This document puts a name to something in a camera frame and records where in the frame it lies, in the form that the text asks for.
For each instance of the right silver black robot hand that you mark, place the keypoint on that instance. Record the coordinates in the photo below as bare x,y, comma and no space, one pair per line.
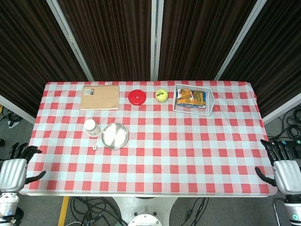
288,175

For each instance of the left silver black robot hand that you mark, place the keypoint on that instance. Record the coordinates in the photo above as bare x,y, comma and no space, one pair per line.
13,173

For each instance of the white paper cup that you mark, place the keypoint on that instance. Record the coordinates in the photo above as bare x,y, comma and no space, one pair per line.
91,128

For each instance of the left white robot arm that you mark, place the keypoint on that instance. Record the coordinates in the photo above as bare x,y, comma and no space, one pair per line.
8,204

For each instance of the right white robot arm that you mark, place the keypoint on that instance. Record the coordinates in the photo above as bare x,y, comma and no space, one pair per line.
294,209

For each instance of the silver metal plate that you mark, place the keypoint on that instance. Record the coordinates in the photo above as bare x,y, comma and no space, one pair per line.
115,136

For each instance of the black power strip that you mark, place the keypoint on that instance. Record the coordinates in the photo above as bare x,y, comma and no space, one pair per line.
295,146

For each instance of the yellow floor tape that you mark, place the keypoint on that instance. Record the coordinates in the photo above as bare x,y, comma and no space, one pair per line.
63,212

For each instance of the brown spiral notebook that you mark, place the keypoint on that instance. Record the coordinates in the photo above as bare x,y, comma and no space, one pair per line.
100,100

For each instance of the dark brown partition panel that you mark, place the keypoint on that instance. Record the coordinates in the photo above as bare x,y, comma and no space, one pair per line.
28,47
277,58
200,40
110,40

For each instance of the blue orange snack packet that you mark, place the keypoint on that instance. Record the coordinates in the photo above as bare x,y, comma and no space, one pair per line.
191,99

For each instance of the red white checkered tablecloth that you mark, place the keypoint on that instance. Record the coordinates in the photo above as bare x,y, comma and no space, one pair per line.
164,153

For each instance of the red round disc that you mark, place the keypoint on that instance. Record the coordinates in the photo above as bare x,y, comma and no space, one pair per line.
134,100

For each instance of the yellow tennis ball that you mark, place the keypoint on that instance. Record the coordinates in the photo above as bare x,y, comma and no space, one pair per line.
161,95

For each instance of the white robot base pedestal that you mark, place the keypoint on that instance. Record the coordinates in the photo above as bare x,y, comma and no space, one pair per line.
145,204

